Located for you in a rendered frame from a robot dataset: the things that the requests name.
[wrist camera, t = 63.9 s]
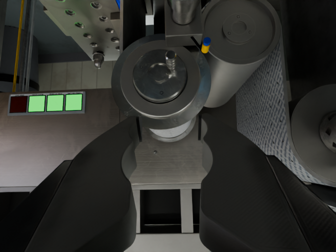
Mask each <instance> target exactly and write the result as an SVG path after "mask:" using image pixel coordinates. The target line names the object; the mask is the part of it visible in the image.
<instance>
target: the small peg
mask: <svg viewBox="0 0 336 252"><path fill-rule="evenodd" d="M165 60H166V66H167V68H168V69H170V70H173V69H175V68H176V66H177V54H176V52H175V51H173V50H169V51H167V52H166V54H165Z"/></svg>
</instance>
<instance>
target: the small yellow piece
mask: <svg viewBox="0 0 336 252"><path fill-rule="evenodd" d="M190 38H191V39H192V40H193V41H194V43H195V44H196V45H197V47H198V48H199V49H200V50H201V51H202V52H203V53H207V52H208V51H209V47H210V44H211V39H210V38H209V37H205V38H204V40H203V43H202V47H201V46H200V45H199V44H198V42H197V41H196V39H195V38H194V37H193V36H192V37H190Z"/></svg>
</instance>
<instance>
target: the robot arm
mask: <svg viewBox="0 0 336 252"><path fill-rule="evenodd" d="M142 133H143V122H142V117H140V116H129V117H128V118H126V119H124V120H123V121H121V122H120V123H118V124H117V125H115V126H114V127H112V128H110V129H109V130H107V131H106V132H104V133H103V134H101V135H100V136H98V137H97V138H95V139H94V140H93V141H91V142H90V143H89V144H88V145H87V146H86V147H84V148H83V149H82V150H81V151H80V152H79V153H78V154H77V155H76V156H75V157H74V158H73V160H64V161H63V162H62V163H61V164H60V165H59V166H58V167H57V168H56V169H55V170H54V171H53V172H52V173H51V174H49V175H48V176H47V177H46V178H45V179H44V180H43V181H42V182H41V183H40V184H39V185H38V186H37V187H36V188H35V189H34V190H33V191H32V192H31V193H30V194H29V195H28V196H27V197H25V198H24V199H23V200H22V201H21V202H20V203H19V204H18V205H17V206H16V207H15V208H14V209H13V210H12V211H11V212H10V213H9V214H8V215H7V216H6V217H5V218H4V219H3V220H2V221H1V222H0V252H124V251H125V250H127V249H128V248H129V247H130V246H131V245H132V244H133V243H134V241H135V239H136V230H137V210H136V205H135V200H134V196H133V191H132V186H131V182H130V181H129V179H130V177H131V175H132V173H133V172H134V170H135V169H136V168H137V162H136V156H135V149H136V147H137V146H138V145H139V143H140V142H142ZM198 141H201V143H202V144H203V150H202V166H203V168H204V169H205V171H206V172H207V175H206V177H205V178H204V179H203V180H202V181H201V188H200V210H199V238H200V240H201V242H202V244H203V245H204V246H205V247H206V248H207V249H209V250H210V251H211V252H336V213H335V212H334V211H333V210H332V209H331V208H330V207H329V206H328V205H327V204H326V203H325V202H324V201H323V200H322V199H321V198H320V197H318V196H317V195H316V194H315V193H314V192H313V191H312V190H311V189H310V188H309V187H308V186H307V185H306V184H305V183H304V182H303V181H301V180H300V179H299V178H298V177H297V176H296V175H295V174H294V173H293V172H292V171H291V170H290V169H289V168H288V167H287V166H285V165H284V164H283V163H282V162H281V161H280V160H279V159H278V158H277V157H276V156H275V155H266V154H265V153H264V152H263V151H262V150H261V149H260V148H259V147H258V146H257V145H256V144H255V143H253V142H252V141H251V140H250V139H248V138H247V137H246V136H245V135H243V134H242V133H240V132H239V131H237V130H235V129H234V128H232V127H230V126H229V125H227V124H225V123H224V122H222V121H220V120H219V119H217V118H215V117H214V116H212V115H210V114H208V113H203V114H199V116H198Z"/></svg>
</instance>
